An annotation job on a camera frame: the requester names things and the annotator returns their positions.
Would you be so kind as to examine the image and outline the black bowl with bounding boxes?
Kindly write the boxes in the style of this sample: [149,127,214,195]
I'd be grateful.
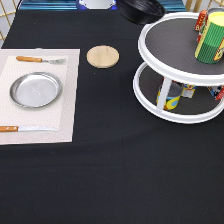
[116,0,166,25]

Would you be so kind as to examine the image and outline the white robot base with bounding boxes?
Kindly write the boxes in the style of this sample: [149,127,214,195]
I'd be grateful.
[77,0,116,10]

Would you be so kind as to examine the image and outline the white two-tier lazy Susan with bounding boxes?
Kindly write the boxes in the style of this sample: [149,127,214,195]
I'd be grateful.
[133,12,224,124]

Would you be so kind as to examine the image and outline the silver metal plate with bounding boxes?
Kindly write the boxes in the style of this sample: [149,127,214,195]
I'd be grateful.
[10,72,62,108]

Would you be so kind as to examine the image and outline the black tablecloth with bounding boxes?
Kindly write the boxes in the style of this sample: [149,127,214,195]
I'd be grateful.
[0,10,224,224]

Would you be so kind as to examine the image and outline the round wooden coaster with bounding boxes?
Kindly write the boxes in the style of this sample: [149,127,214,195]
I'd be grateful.
[86,45,119,68]

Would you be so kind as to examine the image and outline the beige placemat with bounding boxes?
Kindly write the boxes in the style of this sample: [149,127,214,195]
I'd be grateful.
[0,49,80,145]

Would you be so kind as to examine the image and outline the blue white box lower tier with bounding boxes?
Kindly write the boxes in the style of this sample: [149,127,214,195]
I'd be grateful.
[181,84,196,98]

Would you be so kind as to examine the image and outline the red butter box lower tier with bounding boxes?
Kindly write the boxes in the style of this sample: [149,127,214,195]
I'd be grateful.
[208,85,224,100]

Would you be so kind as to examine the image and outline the yellow green can upper tier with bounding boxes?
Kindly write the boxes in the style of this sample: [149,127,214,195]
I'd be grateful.
[195,11,224,64]

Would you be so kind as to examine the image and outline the red box upper tier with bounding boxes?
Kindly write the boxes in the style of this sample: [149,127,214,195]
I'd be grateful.
[194,10,207,41]

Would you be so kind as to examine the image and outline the wooden handled fork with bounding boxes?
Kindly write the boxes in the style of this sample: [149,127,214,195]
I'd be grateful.
[16,56,66,65]

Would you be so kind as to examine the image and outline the wooden handled knife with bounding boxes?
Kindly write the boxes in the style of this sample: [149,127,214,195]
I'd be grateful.
[0,126,57,132]

